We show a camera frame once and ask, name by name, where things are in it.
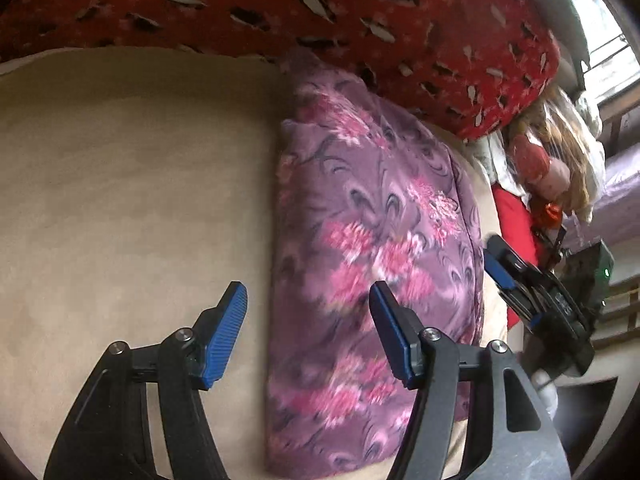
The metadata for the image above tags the doll with blonde hair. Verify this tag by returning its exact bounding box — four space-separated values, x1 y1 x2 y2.
506 84 605 223

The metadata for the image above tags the purple floral cloth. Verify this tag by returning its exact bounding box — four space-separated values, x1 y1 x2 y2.
266 51 484 479

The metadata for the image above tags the red cloth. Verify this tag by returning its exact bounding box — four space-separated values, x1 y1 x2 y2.
491 183 544 331

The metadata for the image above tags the beige bed sheet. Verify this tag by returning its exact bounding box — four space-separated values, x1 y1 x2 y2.
0 45 524 480

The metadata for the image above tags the window with metal frame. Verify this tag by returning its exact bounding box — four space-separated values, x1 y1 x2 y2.
573 0 639 122

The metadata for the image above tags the white gloved right hand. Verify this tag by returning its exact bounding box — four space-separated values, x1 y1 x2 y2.
530 370 559 419

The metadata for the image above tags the red patterned pillow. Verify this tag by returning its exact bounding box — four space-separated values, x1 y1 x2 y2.
1 0 561 139

